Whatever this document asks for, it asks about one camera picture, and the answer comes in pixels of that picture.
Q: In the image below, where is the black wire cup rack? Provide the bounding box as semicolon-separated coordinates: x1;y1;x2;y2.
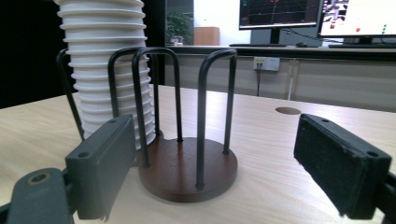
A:
56;46;239;203

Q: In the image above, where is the black power cable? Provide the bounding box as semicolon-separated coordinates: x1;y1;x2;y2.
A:
255;63;262;97

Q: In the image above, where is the white-screen computer monitor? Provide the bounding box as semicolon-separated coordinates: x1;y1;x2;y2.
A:
318;0;396;45

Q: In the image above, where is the white wall socket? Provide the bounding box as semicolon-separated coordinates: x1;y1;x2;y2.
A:
252;56;281;72

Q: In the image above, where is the dark office desk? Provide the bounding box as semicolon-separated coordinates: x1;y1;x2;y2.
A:
166;45;396;63

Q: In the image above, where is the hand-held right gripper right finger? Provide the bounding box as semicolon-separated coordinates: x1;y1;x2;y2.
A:
293;113;393;220

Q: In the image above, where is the brown cardboard box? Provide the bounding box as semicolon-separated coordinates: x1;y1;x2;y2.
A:
193;26;221;47

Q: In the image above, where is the black keyboard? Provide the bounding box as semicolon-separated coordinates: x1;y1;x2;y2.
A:
328;43;396;49
228;43;288;49

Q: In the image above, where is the dark-screen computer monitor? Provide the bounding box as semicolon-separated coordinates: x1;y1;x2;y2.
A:
238;0;323;45

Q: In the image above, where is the stack of white paper cups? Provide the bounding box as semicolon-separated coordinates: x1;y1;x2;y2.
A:
53;0;157;150

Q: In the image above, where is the green potted plant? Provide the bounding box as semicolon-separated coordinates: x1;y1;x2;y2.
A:
166;12;194;47

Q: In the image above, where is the white desk leg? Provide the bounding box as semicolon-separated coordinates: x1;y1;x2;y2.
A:
285;59;297;101

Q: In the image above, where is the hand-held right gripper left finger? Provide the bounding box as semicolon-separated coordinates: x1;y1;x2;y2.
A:
64;114;137;222

